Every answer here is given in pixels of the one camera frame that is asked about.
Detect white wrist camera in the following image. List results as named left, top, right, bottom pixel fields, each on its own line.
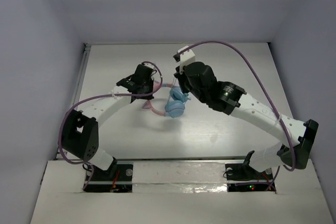
left=141, top=61, right=160, bottom=73
left=173, top=46, right=196, bottom=72

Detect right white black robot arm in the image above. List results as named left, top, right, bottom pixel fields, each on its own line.
left=174, top=61, right=319, bottom=181

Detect aluminium rail front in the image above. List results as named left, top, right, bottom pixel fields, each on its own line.
left=117, top=156, right=245, bottom=162

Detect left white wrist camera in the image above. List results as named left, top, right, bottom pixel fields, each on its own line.
left=141, top=61, right=160, bottom=73

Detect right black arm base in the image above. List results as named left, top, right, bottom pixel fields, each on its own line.
left=223, top=151, right=276, bottom=193

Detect pink blue cat-ear headphones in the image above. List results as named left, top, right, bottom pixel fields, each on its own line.
left=142, top=79, right=191, bottom=119

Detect white foil-covered foam block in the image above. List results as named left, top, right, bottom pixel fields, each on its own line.
left=132, top=161, right=227, bottom=194

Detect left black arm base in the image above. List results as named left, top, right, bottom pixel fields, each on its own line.
left=82, top=160, right=133, bottom=193

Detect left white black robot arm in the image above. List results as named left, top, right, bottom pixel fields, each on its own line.
left=58, top=61, right=159, bottom=179

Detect aluminium rail left edge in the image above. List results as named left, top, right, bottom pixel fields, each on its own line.
left=54, top=42, right=91, bottom=160

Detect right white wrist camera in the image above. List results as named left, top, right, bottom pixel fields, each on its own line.
left=173, top=46, right=196, bottom=72

